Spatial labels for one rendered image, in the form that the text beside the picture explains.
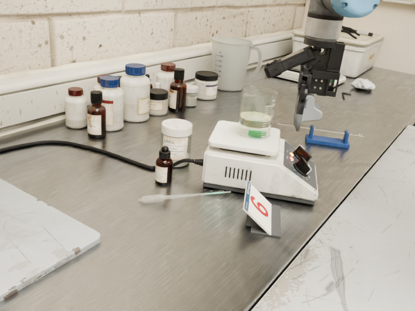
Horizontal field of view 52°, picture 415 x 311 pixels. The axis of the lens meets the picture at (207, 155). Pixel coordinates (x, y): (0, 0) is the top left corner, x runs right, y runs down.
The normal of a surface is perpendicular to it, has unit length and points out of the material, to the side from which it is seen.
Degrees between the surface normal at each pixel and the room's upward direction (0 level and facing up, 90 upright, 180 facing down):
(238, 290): 0
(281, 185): 90
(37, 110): 90
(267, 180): 90
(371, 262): 0
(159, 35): 90
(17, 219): 0
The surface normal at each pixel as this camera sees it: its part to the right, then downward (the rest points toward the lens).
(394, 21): -0.56, 0.29
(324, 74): -0.17, 0.39
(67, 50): 0.82, 0.30
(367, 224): 0.09, -0.91
